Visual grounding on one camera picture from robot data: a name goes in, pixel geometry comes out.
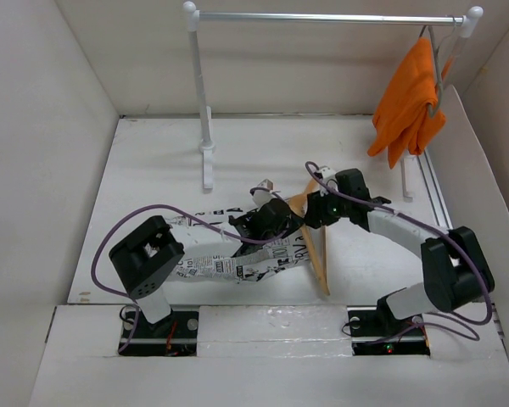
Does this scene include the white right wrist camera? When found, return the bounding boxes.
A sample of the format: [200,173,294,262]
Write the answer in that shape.
[315,165,338,188]

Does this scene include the wooden clothes hanger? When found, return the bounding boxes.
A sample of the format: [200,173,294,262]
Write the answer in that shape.
[288,180,330,296]

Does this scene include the aluminium side rail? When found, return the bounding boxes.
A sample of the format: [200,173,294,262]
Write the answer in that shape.
[417,152,452,229]

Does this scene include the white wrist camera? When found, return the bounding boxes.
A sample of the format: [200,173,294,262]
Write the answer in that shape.
[249,179,275,208]
[315,165,338,188]

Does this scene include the white metal clothes rack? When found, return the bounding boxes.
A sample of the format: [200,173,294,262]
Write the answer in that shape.
[182,0,485,203]

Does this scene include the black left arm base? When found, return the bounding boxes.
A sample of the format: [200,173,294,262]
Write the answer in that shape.
[118,305,199,357]

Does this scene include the newspaper print trousers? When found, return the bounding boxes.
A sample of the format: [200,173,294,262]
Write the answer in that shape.
[165,215,310,283]

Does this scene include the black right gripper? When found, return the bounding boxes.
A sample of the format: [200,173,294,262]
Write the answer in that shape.
[302,185,351,228]

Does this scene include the orange cloth on hanger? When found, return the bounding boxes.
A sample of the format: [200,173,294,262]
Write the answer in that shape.
[367,37,446,168]

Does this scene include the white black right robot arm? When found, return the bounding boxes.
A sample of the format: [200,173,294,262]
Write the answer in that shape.
[304,161,495,336]

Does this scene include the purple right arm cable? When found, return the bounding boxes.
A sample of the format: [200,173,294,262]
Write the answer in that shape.
[305,160,493,343]

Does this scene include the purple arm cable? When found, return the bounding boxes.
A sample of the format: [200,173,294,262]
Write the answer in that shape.
[305,160,493,343]
[91,189,288,353]

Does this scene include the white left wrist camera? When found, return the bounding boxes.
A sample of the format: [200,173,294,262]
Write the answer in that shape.
[249,179,275,208]

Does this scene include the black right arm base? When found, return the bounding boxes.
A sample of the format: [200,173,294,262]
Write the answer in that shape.
[342,308,430,356]

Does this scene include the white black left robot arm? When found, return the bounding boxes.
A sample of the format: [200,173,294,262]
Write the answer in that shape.
[109,198,309,337]

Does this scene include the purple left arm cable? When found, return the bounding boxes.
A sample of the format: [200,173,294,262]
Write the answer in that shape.
[91,189,288,353]

